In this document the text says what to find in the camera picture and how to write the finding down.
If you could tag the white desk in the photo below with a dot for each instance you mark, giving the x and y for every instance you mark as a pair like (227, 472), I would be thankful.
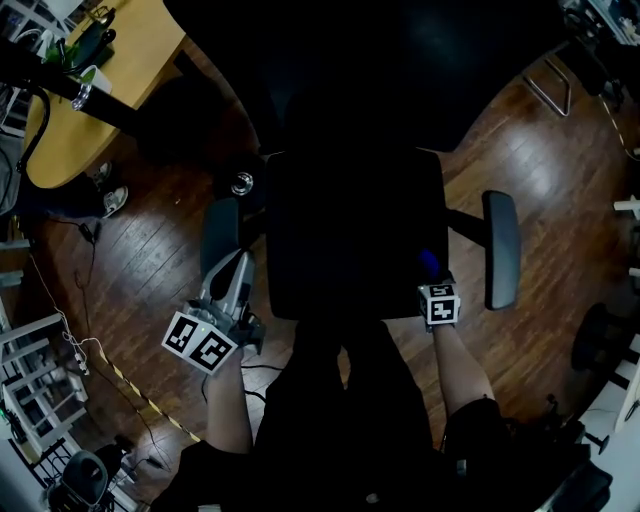
(607, 400)

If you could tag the grey chair armrest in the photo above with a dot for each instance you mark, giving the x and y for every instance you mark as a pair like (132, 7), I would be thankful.
(502, 250)
(220, 225)

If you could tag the person's black clothing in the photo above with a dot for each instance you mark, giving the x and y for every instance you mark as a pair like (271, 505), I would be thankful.
(350, 450)

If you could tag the round wooden table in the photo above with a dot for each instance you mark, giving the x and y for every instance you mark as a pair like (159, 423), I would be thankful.
(75, 145)

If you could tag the black office chair seat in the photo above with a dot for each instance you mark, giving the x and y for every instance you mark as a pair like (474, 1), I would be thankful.
(350, 240)

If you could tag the white frame workbench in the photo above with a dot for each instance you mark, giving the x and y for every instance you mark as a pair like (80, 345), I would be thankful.
(30, 327)

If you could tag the person's left forearm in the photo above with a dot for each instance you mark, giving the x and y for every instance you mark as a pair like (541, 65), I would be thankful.
(227, 405)

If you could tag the grey black office chair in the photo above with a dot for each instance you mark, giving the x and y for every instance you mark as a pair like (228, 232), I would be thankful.
(85, 475)

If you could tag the black round stool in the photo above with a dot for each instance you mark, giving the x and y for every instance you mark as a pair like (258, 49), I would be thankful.
(600, 340)

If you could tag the yellow black floor tape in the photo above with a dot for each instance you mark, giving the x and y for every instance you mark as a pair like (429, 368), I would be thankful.
(150, 401)

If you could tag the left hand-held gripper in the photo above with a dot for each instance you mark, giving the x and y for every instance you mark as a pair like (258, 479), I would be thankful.
(200, 340)

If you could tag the black mesh chair backrest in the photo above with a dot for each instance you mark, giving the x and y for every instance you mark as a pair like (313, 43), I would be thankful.
(375, 60)

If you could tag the small blue object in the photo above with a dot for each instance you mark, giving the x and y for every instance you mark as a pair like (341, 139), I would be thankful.
(429, 261)

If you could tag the person's right forearm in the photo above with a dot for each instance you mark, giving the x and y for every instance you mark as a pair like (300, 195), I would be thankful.
(460, 370)

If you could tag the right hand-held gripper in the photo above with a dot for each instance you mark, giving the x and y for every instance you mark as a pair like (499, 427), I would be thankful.
(440, 305)

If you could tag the chrome chair leg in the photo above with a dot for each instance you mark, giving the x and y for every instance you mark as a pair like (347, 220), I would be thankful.
(542, 95)

